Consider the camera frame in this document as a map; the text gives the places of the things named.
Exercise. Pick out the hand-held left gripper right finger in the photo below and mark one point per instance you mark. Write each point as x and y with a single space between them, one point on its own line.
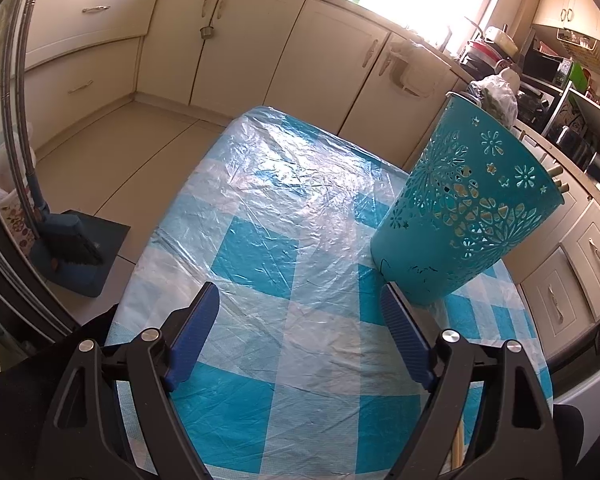
402 340

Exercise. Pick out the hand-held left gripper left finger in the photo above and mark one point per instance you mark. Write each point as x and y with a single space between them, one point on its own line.
195 332

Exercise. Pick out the teal cutout plastic basket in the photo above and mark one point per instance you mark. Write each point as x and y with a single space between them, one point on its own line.
430 260

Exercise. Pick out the blue dustpan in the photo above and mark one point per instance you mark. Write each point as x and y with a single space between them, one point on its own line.
100 232

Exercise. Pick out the blue hand brush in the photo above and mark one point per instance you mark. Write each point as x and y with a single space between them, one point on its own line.
75 247

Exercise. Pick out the blue checked plastic tablecloth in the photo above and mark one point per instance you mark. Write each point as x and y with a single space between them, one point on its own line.
280 210

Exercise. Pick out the cream drawer unit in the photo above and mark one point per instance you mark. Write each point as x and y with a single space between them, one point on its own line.
555 300

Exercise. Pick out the patterned bag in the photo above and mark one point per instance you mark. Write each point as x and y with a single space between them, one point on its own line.
15 220

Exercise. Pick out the clear plastic bag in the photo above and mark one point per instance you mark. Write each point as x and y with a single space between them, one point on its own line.
500 97

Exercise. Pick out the white hanging bin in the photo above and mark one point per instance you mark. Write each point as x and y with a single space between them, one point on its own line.
410 77

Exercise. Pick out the cream kitchen cabinet run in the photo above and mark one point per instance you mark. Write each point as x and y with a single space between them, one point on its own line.
320 60

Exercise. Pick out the small metal hanging cup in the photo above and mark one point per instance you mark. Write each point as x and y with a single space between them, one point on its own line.
207 33

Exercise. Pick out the dish rack with pots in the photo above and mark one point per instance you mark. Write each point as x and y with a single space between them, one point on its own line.
485 50

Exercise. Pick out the black microwave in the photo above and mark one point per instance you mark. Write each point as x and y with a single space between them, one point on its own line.
542 62

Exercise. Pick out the green box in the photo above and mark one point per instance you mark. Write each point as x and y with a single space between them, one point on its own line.
577 76

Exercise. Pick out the cream upper cabinets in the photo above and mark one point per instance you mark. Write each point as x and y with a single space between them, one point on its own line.
565 5

